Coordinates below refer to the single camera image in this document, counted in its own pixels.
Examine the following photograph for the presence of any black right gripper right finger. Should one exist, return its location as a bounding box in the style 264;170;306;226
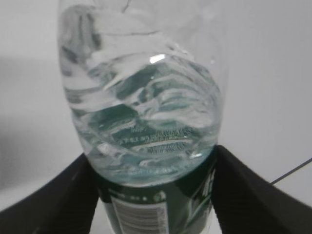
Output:
212;145;312;234

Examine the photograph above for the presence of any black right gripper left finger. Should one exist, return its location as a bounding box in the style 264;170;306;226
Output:
0;154;98;234

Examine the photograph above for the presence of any clear water bottle green label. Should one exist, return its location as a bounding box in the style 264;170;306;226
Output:
57;0;228;234

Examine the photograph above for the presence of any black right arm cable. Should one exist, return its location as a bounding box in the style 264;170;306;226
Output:
271;157;312;184

